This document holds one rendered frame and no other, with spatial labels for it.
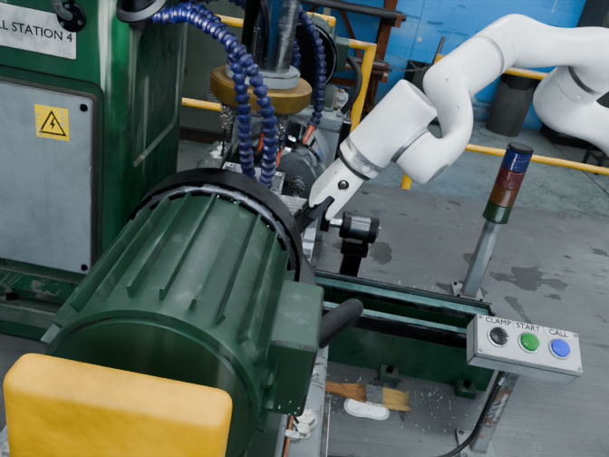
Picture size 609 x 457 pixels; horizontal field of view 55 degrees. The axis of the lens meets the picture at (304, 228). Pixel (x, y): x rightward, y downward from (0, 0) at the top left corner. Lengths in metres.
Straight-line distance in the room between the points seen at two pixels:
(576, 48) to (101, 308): 1.01
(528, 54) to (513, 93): 4.96
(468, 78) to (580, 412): 0.73
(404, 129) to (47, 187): 0.59
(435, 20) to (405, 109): 5.28
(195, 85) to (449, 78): 3.34
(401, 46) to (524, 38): 5.02
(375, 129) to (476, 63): 0.24
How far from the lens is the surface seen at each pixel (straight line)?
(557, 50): 1.24
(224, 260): 0.47
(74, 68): 0.97
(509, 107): 6.23
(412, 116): 0.98
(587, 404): 1.43
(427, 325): 1.21
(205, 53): 4.24
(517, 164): 1.44
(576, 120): 1.32
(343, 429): 1.13
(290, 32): 1.03
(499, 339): 1.00
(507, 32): 1.21
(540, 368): 1.03
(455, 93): 1.07
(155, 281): 0.43
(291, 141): 1.32
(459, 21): 6.30
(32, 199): 1.08
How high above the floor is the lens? 1.60
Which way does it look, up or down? 28 degrees down
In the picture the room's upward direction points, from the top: 11 degrees clockwise
